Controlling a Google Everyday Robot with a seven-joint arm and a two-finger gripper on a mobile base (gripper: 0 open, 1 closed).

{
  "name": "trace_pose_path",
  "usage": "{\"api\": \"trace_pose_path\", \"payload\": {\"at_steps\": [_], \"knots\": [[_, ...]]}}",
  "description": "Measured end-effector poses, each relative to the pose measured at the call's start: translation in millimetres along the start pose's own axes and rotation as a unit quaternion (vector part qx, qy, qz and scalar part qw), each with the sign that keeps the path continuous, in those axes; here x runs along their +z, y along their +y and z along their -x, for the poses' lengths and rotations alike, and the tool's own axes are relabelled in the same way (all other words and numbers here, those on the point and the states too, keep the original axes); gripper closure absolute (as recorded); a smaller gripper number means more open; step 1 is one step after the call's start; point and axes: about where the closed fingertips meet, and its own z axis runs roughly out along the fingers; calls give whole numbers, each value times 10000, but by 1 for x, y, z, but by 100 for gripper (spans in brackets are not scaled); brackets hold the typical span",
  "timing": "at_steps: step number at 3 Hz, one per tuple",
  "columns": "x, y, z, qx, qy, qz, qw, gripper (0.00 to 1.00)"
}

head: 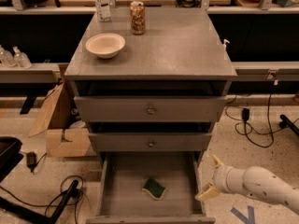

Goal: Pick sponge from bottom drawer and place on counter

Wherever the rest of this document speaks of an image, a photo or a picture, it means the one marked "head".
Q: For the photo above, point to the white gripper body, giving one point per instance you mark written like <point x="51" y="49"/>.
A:
<point x="221" y="179"/>

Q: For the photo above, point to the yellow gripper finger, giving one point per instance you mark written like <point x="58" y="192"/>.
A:
<point x="209" y="192"/>
<point x="217" y="161"/>

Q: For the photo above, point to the green yellow sponge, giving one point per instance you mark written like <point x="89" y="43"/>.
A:
<point x="154" y="189"/>

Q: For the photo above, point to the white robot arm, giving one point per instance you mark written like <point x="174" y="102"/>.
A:
<point x="255" y="182"/>

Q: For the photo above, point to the grey middle drawer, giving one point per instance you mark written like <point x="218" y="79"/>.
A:
<point x="106" y="142"/>

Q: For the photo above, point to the grey wooden drawer cabinet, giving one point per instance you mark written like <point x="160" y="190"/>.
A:
<point x="179" y="55"/>

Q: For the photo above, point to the grey open bottom drawer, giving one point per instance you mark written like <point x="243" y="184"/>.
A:
<point x="122" y="200"/>

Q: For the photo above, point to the grey top drawer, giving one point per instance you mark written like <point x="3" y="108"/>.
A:
<point x="149" y="109"/>

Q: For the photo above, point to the black power adapter right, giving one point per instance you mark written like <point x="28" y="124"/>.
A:
<point x="245" y="114"/>

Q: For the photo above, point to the black power adapter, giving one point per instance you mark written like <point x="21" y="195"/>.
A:
<point x="245" y="114"/>
<point x="31" y="161"/>

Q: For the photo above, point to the black stand leg right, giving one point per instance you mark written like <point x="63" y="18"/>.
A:
<point x="285" y="122"/>

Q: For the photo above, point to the white pump dispenser top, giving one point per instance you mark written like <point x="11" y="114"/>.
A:
<point x="226" y="43"/>

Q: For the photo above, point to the open cardboard box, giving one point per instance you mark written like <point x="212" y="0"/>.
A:
<point x="66" y="136"/>

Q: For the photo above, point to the white paper bowl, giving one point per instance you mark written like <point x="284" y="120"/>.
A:
<point x="105" y="46"/>

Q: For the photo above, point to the patterned drink can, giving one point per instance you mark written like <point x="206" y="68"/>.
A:
<point x="137" y="12"/>

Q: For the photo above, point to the black power adapter left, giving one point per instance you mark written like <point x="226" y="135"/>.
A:
<point x="31" y="161"/>

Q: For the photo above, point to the black bin left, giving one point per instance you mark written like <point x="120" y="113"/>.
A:
<point x="10" y="155"/>

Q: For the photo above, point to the black stand base left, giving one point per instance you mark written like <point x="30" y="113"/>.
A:
<point x="53" y="210"/>

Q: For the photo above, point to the clear plastic water bottle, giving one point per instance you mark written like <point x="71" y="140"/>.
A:
<point x="103" y="10"/>

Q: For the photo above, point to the right clear sanitizer bottle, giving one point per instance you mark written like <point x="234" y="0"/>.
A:
<point x="21" y="58"/>

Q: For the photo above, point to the clear sanitizer bottle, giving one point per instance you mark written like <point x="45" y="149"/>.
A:
<point x="21" y="58"/>
<point x="6" y="58"/>

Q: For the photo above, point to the left clear sanitizer bottle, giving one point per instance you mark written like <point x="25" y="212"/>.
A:
<point x="6" y="58"/>

